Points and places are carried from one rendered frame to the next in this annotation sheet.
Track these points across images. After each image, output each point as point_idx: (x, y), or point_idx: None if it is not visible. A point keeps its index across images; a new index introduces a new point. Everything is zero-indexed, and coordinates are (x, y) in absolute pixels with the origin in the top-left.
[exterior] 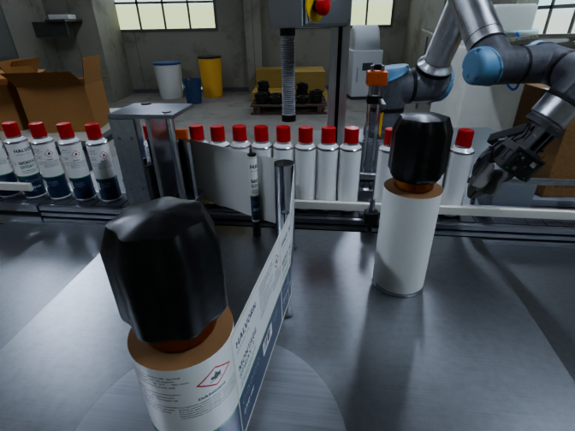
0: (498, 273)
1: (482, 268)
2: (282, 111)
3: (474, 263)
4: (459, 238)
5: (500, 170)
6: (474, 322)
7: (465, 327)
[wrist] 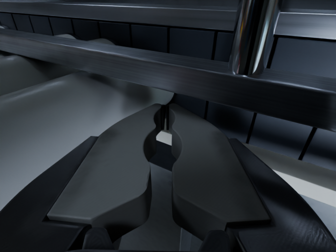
0: (174, 235)
1: (160, 222)
2: None
3: (155, 214)
4: (152, 167)
5: (208, 228)
6: (136, 250)
7: (130, 248)
